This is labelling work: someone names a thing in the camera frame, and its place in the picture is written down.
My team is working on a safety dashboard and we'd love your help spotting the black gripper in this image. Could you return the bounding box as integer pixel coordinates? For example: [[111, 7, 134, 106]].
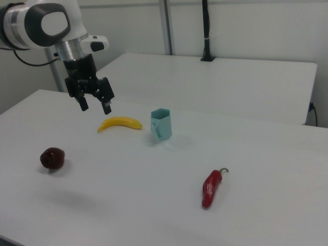
[[62, 53, 115, 115]]

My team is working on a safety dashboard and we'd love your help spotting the teal hexagonal mug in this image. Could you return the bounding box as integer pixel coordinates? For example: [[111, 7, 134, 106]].
[[150, 108, 173, 142]]

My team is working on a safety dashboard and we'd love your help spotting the yellow banana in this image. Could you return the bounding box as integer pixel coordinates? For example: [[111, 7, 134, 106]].
[[97, 116, 143, 133]]

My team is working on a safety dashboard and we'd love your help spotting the dark red apple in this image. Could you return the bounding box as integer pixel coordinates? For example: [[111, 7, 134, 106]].
[[39, 147, 66, 170]]

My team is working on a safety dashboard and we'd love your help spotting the red chili pepper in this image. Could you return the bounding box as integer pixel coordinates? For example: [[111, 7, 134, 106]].
[[201, 167, 230, 210]]

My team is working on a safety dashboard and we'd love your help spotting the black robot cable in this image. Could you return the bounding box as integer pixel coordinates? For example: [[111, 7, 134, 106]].
[[11, 47, 61, 66]]

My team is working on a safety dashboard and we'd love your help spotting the aluminium frame post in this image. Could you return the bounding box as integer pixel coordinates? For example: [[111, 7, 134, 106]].
[[158, 0, 176, 56]]

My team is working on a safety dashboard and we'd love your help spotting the black camera stand pole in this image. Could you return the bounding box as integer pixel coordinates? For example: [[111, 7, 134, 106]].
[[200, 0, 216, 62]]

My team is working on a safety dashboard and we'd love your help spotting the black power cable with plug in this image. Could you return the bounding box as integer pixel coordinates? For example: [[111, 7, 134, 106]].
[[308, 101, 319, 127]]

